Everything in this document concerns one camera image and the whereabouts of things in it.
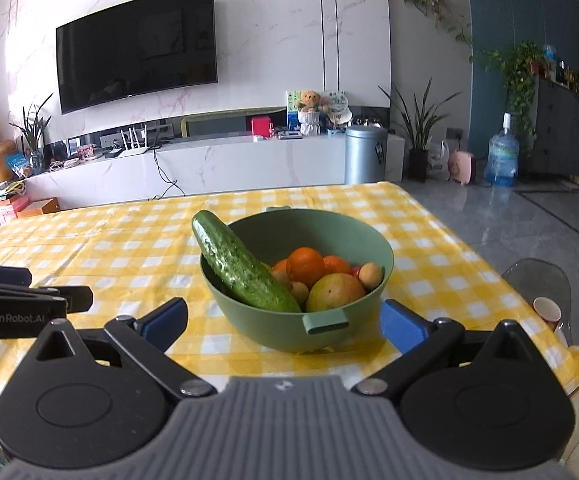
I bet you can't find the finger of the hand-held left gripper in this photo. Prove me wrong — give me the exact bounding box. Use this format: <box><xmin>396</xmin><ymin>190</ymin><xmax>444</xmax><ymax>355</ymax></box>
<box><xmin>0</xmin><ymin>282</ymin><xmax>94</xmax><ymax>313</ymax></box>
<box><xmin>0</xmin><ymin>262</ymin><xmax>33</xmax><ymax>288</ymax></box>

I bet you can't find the white plastic bag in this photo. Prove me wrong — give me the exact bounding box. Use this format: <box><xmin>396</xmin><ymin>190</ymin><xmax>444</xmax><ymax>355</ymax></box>
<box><xmin>427</xmin><ymin>140</ymin><xmax>450</xmax><ymax>181</ymax></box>

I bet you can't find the clear glass chair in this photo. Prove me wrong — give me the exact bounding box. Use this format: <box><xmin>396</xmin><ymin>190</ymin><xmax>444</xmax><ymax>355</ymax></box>
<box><xmin>501</xmin><ymin>258</ymin><xmax>573</xmax><ymax>346</ymax></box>

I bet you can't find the large orange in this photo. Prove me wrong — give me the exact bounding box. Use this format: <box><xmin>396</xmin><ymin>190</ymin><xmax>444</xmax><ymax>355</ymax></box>
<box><xmin>286</xmin><ymin>246</ymin><xmax>326</xmax><ymax>288</ymax></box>

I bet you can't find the green cucumber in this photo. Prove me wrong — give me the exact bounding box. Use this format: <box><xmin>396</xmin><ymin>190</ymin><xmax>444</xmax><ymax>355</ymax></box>
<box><xmin>192</xmin><ymin>210</ymin><xmax>303</xmax><ymax>313</ymax></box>

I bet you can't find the red paper cup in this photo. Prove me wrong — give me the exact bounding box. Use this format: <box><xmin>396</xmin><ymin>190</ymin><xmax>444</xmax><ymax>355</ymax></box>
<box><xmin>533</xmin><ymin>296</ymin><xmax>563</xmax><ymax>333</ymax></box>

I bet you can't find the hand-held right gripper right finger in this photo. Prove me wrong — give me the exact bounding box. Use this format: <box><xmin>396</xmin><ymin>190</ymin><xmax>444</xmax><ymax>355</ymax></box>
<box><xmin>352</xmin><ymin>299</ymin><xmax>550</xmax><ymax>395</ymax></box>

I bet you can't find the green picture book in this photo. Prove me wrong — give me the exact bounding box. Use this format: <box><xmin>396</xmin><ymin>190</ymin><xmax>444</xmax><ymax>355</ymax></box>
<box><xmin>286</xmin><ymin>90</ymin><xmax>301</xmax><ymax>128</ymax></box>

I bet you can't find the brown teddy bear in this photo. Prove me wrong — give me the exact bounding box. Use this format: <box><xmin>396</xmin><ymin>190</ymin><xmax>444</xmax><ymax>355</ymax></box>
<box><xmin>297</xmin><ymin>90</ymin><xmax>323</xmax><ymax>113</ymax></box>

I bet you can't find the white router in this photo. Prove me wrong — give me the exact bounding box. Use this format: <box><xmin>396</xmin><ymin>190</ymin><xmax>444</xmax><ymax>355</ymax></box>
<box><xmin>120</xmin><ymin>129</ymin><xmax>150</xmax><ymax>157</ymax></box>

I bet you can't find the hanging vine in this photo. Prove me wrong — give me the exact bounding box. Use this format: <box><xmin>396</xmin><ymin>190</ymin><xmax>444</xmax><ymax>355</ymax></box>
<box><xmin>399</xmin><ymin>0</ymin><xmax>475</xmax><ymax>63</ymax></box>

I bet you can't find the white marble television cabinet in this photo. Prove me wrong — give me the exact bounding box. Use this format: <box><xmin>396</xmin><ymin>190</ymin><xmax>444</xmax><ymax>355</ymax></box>
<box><xmin>0</xmin><ymin>132</ymin><xmax>405</xmax><ymax>211</ymax></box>

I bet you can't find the grey metal trash can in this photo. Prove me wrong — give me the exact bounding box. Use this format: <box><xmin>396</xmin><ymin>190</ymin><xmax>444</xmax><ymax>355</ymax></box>
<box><xmin>344</xmin><ymin>126</ymin><xmax>388</xmax><ymax>185</ymax></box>

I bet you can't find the pink heater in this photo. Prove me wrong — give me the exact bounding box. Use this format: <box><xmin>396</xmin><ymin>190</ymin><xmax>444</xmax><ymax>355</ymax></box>
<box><xmin>448</xmin><ymin>151</ymin><xmax>476</xmax><ymax>186</ymax></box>

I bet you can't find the golden gourd vase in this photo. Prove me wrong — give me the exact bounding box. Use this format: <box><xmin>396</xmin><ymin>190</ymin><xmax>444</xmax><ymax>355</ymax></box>
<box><xmin>0</xmin><ymin>140</ymin><xmax>18</xmax><ymax>182</ymax></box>

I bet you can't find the dark grey cabinet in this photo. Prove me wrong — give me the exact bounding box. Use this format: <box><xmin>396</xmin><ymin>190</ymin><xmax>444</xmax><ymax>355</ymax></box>
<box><xmin>527</xmin><ymin>77</ymin><xmax>579</xmax><ymax>178</ymax></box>

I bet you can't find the potted vine plant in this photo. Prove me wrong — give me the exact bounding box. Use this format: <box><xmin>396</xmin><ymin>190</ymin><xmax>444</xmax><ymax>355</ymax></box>
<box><xmin>479</xmin><ymin>40</ymin><xmax>545</xmax><ymax>136</ymax></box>

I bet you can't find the orange cardboard box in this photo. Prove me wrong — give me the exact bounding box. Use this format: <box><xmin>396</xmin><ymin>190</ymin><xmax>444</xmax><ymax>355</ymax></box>
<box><xmin>17</xmin><ymin>197</ymin><xmax>60</xmax><ymax>220</ymax></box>

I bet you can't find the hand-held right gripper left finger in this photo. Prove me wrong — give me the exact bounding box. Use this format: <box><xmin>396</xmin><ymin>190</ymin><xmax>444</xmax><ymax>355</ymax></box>
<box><xmin>18</xmin><ymin>297</ymin><xmax>217</xmax><ymax>397</ymax></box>

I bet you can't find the blue water jug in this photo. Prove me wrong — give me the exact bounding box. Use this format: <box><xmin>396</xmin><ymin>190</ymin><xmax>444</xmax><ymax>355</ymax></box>
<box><xmin>484</xmin><ymin>112</ymin><xmax>520</xmax><ymax>187</ymax></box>

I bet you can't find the brown-yellow pear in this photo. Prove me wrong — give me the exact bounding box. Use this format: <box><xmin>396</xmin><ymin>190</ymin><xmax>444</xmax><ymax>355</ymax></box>
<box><xmin>305</xmin><ymin>272</ymin><xmax>367</xmax><ymax>313</ymax></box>

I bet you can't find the green colander bowl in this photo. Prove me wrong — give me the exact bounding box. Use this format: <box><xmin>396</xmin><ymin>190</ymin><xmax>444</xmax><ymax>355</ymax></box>
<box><xmin>200</xmin><ymin>206</ymin><xmax>395</xmax><ymax>353</ymax></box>

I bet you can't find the round paper fan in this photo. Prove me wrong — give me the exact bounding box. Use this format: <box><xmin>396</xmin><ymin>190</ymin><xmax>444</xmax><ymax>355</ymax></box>
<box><xmin>319</xmin><ymin>91</ymin><xmax>353</xmax><ymax>126</ymax></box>

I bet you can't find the black wall television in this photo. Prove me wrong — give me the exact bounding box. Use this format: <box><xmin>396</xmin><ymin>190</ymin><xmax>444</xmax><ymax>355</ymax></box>
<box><xmin>56</xmin><ymin>0</ymin><xmax>219</xmax><ymax>115</ymax></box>

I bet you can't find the black cable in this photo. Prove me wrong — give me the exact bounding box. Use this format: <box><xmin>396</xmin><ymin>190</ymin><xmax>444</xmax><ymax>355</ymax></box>
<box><xmin>152</xmin><ymin>149</ymin><xmax>185</xmax><ymax>198</ymax></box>

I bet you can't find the tall potted long-leaf plant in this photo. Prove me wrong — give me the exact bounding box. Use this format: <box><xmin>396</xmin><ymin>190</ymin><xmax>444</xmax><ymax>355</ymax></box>
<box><xmin>378</xmin><ymin>77</ymin><xmax>463</xmax><ymax>183</ymax></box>

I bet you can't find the pink box stack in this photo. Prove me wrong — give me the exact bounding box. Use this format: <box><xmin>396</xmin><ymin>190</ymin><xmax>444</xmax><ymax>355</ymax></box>
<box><xmin>0</xmin><ymin>180</ymin><xmax>33</xmax><ymax>225</ymax></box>

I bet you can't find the small potted grass plant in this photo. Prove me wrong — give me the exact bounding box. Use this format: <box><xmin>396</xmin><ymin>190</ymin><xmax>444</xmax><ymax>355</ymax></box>
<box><xmin>10</xmin><ymin>92</ymin><xmax>54</xmax><ymax>176</ymax></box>

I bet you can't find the yellow checked tablecloth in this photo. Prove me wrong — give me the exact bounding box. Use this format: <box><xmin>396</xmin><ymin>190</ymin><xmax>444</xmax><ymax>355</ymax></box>
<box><xmin>0</xmin><ymin>181</ymin><xmax>579</xmax><ymax>413</ymax></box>

